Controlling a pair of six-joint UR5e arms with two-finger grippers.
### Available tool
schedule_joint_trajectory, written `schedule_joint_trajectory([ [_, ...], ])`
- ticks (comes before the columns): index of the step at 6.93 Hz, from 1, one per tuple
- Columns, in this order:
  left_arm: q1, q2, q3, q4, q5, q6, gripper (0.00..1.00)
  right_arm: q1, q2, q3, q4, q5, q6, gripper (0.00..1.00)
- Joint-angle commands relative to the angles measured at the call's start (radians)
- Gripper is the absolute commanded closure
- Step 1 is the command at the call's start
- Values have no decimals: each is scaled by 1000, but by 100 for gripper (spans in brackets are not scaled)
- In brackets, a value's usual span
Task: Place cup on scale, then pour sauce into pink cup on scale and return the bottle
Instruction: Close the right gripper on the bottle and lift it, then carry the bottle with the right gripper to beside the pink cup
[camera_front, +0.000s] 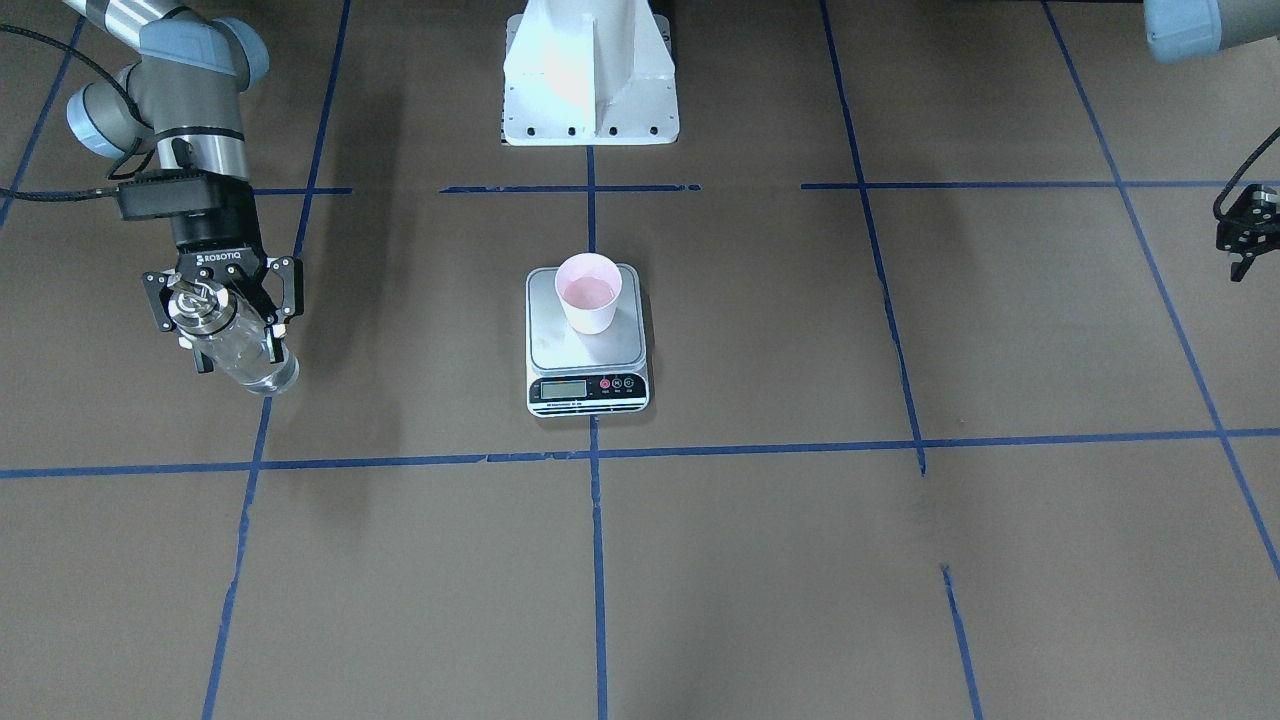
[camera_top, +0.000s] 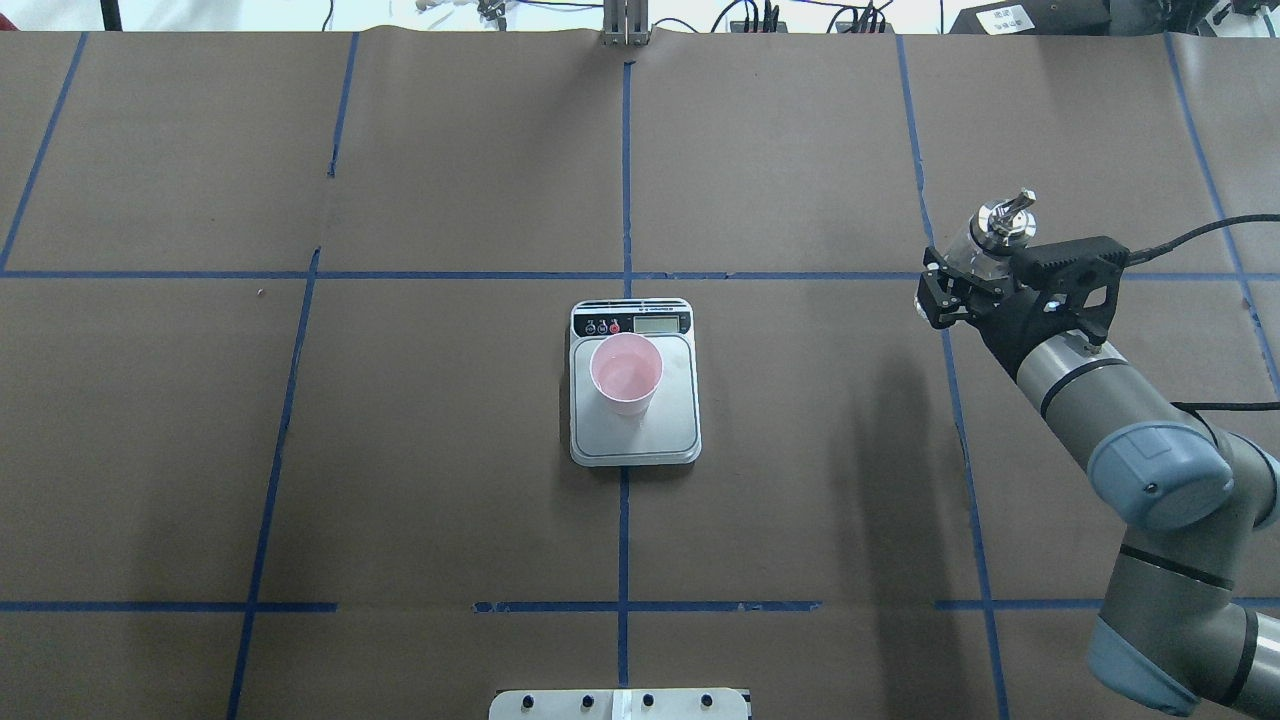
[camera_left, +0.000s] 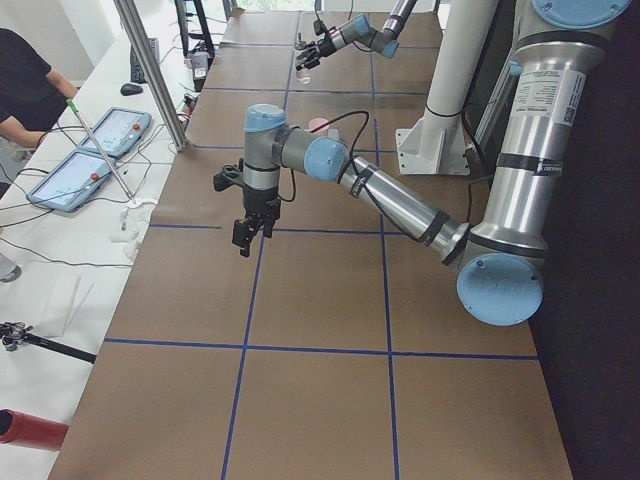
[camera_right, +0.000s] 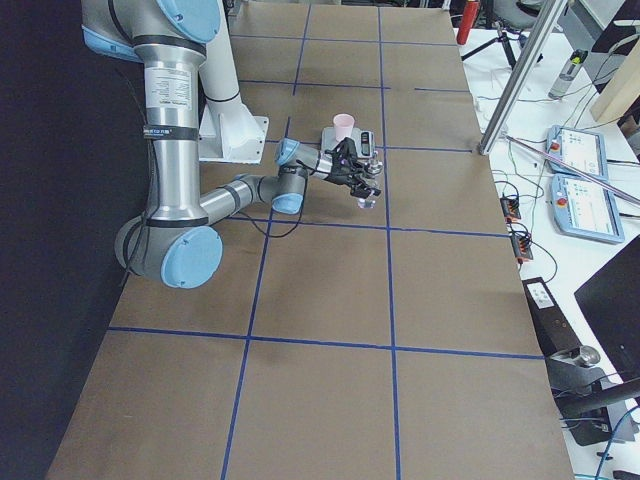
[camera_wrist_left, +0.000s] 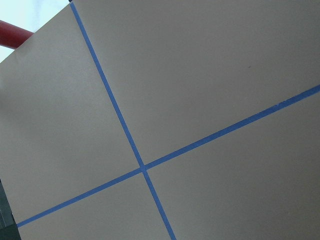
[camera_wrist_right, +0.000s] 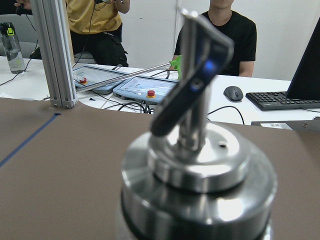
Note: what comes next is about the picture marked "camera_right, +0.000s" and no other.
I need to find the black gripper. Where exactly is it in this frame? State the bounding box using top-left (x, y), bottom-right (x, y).
top-left (324, 138), bottom-right (383, 198)

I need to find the glass sauce bottle steel spout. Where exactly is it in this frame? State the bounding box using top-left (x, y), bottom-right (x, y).
top-left (357, 151), bottom-right (385, 210)

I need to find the pink plastic cup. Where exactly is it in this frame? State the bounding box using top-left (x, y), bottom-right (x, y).
top-left (332, 113), bottom-right (355, 142)

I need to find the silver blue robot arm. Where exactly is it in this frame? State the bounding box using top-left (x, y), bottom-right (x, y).
top-left (82, 1), bottom-right (382, 289)

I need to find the silver digital kitchen scale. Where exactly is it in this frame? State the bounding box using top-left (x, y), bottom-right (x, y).
top-left (320, 127), bottom-right (377, 159)

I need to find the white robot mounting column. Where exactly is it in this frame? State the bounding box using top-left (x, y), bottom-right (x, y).
top-left (199, 26), bottom-right (269, 164)

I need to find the upper orange black connector box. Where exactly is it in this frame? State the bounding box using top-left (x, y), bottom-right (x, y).
top-left (500, 195), bottom-right (521, 224)

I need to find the orange black connector box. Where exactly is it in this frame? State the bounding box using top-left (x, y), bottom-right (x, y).
top-left (500, 195), bottom-right (521, 224)
top-left (507, 223), bottom-right (533, 265)

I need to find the lower orange black connector box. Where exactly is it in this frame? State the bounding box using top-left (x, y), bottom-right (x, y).
top-left (507, 223), bottom-right (533, 265)

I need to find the red cylinder bottle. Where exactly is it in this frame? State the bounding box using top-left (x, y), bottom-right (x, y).
top-left (456, 0), bottom-right (480, 45)

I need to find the lower blue teach pendant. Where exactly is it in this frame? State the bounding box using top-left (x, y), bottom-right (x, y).
top-left (550, 174), bottom-right (625, 244)

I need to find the blue teach pendant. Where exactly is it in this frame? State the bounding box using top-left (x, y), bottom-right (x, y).
top-left (546, 125), bottom-right (608, 180)
top-left (550, 174), bottom-right (625, 244)

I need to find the upper blue teach pendant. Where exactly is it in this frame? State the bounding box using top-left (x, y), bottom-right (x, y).
top-left (546, 125), bottom-right (608, 180)

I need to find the clear water bottle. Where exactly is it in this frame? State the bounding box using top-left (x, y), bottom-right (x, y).
top-left (548, 49), bottom-right (589, 100)

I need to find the black box white label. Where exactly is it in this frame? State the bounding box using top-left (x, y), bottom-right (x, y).
top-left (522, 277), bottom-right (582, 357)

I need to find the wooden board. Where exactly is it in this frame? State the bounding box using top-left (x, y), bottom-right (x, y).
top-left (591, 0), bottom-right (640, 125)

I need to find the black monitor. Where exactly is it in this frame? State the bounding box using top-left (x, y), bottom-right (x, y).
top-left (574, 238), bottom-right (640, 380)

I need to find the black clamp metal knob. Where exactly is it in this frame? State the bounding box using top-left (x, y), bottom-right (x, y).
top-left (545, 357), bottom-right (639, 446)

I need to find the black camera tripod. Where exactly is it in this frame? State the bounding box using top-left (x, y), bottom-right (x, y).
top-left (460, 22), bottom-right (544, 69)

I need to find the aluminium frame post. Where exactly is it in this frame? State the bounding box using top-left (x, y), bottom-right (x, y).
top-left (478, 0), bottom-right (568, 155)

